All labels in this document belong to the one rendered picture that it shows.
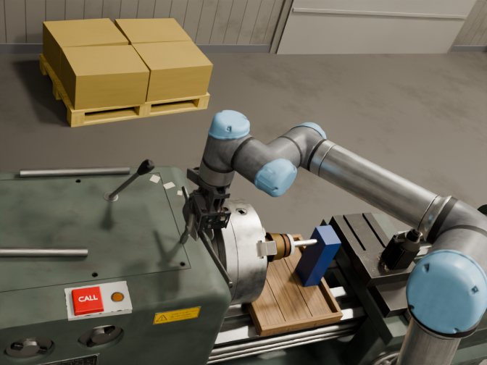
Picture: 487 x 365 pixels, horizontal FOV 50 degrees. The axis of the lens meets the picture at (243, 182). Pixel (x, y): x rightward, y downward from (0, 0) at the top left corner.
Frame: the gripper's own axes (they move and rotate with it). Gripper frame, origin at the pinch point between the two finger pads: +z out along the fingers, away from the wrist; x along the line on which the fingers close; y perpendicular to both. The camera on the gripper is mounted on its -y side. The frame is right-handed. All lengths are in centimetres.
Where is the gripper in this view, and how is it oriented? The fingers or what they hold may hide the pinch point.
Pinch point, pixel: (196, 232)
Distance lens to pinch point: 125.9
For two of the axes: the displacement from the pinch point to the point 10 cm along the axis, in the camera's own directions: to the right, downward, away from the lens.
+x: 9.1, -0.5, 4.1
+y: 3.3, 6.8, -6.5
